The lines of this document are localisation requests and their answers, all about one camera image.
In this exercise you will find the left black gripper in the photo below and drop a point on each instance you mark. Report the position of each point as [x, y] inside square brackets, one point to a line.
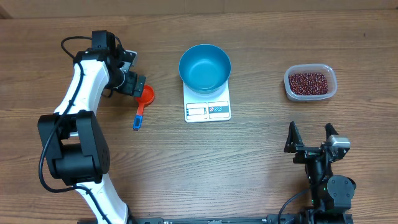
[130, 88]

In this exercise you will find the blue bowl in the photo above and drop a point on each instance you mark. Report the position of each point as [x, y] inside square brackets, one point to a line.
[204, 68]

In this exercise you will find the red beans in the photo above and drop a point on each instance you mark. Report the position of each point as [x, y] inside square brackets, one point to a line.
[308, 83]

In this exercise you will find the red scoop with blue handle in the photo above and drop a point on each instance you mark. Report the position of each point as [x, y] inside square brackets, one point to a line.
[147, 97]

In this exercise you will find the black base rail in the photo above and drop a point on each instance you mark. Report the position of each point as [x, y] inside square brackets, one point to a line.
[270, 219]

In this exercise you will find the white digital kitchen scale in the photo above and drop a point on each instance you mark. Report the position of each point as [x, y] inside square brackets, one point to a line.
[206, 107]

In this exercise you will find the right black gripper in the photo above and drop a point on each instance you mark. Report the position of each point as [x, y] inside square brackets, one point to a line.
[294, 144]

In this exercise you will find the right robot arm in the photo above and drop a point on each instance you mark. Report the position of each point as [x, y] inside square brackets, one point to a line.
[331, 194]

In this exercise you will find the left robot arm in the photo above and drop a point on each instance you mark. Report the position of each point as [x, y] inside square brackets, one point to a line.
[75, 154]

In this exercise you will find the clear plastic container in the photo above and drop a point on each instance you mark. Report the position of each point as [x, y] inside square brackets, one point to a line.
[311, 68]

